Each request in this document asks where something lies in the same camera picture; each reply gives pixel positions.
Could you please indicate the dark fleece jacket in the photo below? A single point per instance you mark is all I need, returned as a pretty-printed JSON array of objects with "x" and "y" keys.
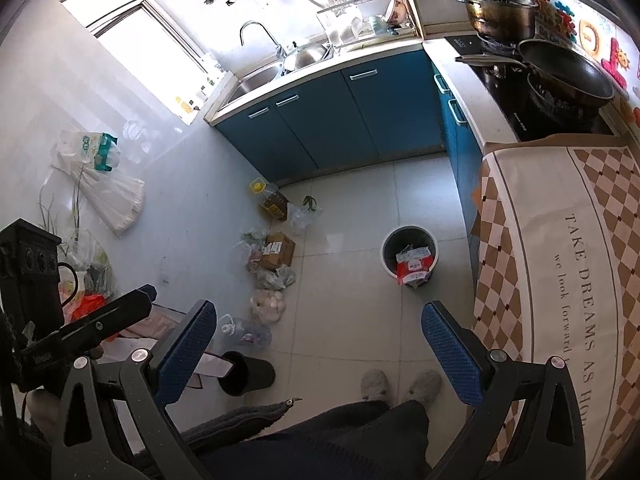
[{"x": 235, "y": 420}]

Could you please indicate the blue stove cabinet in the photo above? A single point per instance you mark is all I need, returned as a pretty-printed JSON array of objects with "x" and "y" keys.
[{"x": 462, "y": 160}]

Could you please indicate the grey bag of vegetables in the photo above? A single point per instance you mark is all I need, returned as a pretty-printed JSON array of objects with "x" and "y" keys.
[{"x": 247, "y": 250}]

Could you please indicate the steel sink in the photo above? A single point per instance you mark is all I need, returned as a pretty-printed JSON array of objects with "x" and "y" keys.
[{"x": 250, "y": 85}]

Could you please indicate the brown cardboard box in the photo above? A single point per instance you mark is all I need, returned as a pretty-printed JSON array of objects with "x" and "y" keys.
[{"x": 277, "y": 255}]

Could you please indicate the bag of eggs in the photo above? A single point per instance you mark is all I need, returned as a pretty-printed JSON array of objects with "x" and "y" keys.
[{"x": 267, "y": 305}]

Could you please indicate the black cylinder container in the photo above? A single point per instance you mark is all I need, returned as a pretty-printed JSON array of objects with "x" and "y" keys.
[{"x": 250, "y": 374}]

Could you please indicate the cooking oil bottle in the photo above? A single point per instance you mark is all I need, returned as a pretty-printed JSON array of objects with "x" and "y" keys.
[{"x": 272, "y": 205}]

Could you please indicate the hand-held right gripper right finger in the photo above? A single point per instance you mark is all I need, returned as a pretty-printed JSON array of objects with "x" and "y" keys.
[{"x": 450, "y": 355}]

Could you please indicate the steel basin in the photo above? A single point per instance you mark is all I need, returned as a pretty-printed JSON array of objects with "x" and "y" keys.
[{"x": 307, "y": 57}]

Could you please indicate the dish rack with dishes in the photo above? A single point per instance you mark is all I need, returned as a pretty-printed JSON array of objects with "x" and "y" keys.
[{"x": 350, "y": 10}]

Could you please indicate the checkered tablecloth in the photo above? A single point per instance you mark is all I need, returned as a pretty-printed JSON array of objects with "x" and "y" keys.
[{"x": 550, "y": 210}]

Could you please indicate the clear bag of vegetables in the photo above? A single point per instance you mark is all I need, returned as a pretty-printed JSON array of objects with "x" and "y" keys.
[{"x": 275, "y": 279}]

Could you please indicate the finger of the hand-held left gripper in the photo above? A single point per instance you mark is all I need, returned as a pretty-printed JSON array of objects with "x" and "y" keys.
[{"x": 115, "y": 312}]

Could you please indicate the red white packet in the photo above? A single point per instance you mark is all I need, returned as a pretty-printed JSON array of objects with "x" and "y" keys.
[{"x": 414, "y": 270}]

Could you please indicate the grey trash bin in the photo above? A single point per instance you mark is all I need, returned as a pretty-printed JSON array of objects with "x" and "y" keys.
[{"x": 395, "y": 240}]

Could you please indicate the clear water jug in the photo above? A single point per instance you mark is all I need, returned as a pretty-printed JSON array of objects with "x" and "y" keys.
[{"x": 245, "y": 332}]

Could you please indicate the red plastic bag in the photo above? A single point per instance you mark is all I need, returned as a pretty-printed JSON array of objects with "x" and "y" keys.
[{"x": 87, "y": 306}]

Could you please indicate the patterned bowl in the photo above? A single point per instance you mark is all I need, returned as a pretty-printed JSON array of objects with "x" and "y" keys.
[{"x": 397, "y": 10}]

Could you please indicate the steel faucet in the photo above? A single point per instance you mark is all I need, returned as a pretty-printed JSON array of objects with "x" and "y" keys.
[{"x": 255, "y": 22}]

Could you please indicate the person's left white shoe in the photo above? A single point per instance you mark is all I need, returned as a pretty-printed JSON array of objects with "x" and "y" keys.
[{"x": 375, "y": 385}]

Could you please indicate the colourful wall stickers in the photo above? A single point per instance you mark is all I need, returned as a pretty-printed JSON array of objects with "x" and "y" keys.
[{"x": 590, "y": 35}]

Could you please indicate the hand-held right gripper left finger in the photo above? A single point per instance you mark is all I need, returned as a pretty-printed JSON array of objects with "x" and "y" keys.
[{"x": 185, "y": 345}]

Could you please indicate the black frying pan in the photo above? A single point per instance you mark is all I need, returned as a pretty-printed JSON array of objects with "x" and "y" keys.
[{"x": 565, "y": 75}]

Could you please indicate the black induction cooktop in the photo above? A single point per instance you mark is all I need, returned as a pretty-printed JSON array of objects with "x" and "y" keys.
[{"x": 505, "y": 105}]

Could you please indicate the blue sink cabinet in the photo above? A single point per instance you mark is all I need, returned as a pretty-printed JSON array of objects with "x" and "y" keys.
[{"x": 325, "y": 120}]

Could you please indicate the large bag of vegetables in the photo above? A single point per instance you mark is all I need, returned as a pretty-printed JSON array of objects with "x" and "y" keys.
[{"x": 92, "y": 270}]

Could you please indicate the white plastic bag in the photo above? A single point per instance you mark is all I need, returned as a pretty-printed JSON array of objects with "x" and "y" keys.
[{"x": 117, "y": 200}]

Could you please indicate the plastic bag with greens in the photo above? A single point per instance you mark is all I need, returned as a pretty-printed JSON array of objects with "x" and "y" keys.
[{"x": 302, "y": 215}]

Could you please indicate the kitchen window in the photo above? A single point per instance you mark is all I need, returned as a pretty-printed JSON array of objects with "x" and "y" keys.
[{"x": 140, "y": 35}]

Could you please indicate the bag with green white packet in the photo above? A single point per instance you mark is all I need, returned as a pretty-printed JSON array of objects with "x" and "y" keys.
[{"x": 97, "y": 147}]

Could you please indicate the steel stockpot with lid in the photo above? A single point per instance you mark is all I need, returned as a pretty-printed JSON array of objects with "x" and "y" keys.
[{"x": 495, "y": 10}]

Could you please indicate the green onions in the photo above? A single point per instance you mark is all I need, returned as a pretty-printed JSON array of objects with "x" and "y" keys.
[{"x": 76, "y": 205}]

